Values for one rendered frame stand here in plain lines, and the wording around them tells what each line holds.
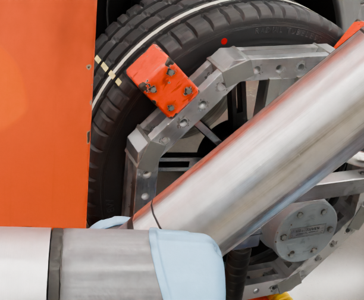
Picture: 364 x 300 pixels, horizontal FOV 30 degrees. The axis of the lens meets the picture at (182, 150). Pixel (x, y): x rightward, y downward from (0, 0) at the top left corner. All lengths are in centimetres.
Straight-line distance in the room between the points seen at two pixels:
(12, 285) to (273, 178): 22
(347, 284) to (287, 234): 140
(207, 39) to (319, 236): 40
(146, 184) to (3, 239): 77
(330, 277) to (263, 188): 207
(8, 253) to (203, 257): 12
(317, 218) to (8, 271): 85
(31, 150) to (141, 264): 56
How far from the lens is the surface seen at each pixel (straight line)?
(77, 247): 43
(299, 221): 119
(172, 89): 112
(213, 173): 54
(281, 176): 53
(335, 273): 262
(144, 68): 112
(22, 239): 43
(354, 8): 179
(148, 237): 44
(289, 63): 121
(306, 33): 131
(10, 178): 98
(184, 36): 120
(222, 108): 182
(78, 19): 91
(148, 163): 117
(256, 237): 105
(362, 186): 116
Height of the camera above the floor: 150
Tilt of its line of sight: 28 degrees down
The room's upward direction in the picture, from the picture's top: 7 degrees clockwise
